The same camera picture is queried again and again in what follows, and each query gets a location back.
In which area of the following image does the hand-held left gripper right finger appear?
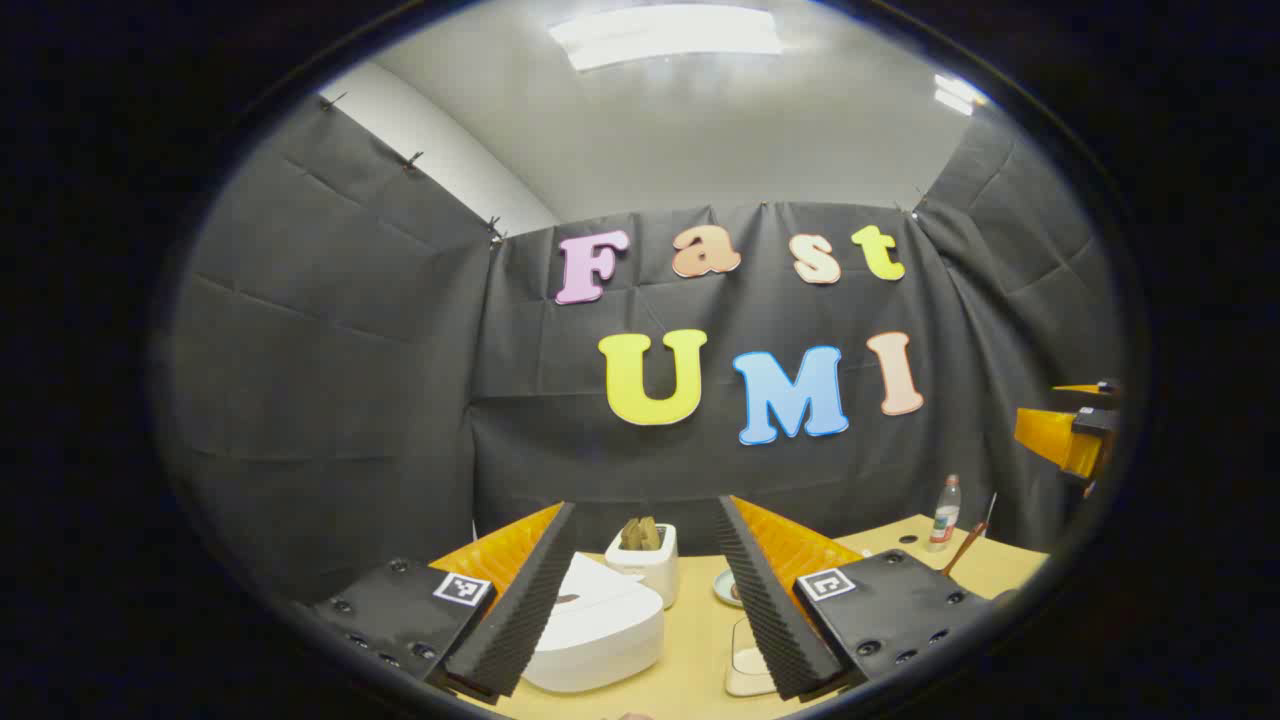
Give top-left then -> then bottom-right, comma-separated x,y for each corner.
714,494 -> 996,703

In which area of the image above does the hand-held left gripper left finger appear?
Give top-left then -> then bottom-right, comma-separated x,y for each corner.
295,500 -> 581,706

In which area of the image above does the white rice cooker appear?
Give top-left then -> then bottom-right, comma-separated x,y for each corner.
520,552 -> 667,695

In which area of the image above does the white chopstick holder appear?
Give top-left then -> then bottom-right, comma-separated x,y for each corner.
604,522 -> 680,609

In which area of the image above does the white rice dish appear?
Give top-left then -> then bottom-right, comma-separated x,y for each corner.
724,615 -> 783,699

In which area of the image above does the clear plastic bottle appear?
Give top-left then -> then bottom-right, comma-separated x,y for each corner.
928,474 -> 962,553

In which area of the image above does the thin brown stick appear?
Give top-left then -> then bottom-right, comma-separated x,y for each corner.
940,521 -> 991,579

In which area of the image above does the black backdrop cloth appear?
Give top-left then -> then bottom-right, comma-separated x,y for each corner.
160,92 -> 1126,606

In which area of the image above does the small ceiling light panel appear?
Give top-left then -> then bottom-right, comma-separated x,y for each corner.
933,72 -> 991,116

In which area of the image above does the large ceiling light panel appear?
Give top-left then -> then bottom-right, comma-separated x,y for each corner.
548,3 -> 784,73

